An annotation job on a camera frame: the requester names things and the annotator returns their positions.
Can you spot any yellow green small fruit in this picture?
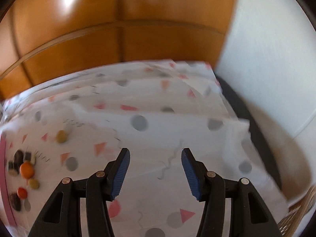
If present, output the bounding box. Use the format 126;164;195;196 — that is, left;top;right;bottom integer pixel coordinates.
28;178;40;190

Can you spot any red tomato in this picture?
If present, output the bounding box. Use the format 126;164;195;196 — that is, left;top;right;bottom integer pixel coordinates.
17;187;28;199

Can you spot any orange mandarin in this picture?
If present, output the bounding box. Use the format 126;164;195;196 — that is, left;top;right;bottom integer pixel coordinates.
19;162;35;180

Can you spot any dark cut root large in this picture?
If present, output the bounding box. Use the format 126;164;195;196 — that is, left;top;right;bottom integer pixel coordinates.
7;150;24;176

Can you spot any dark round root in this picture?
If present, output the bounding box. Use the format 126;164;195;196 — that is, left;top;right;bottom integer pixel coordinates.
9;193;21;211

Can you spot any patterned white tablecloth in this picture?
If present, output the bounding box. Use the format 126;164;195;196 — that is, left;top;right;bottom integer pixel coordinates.
1;61;288;236

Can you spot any pink rimmed tray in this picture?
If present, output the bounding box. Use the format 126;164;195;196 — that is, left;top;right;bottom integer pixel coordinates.
1;133;17;227

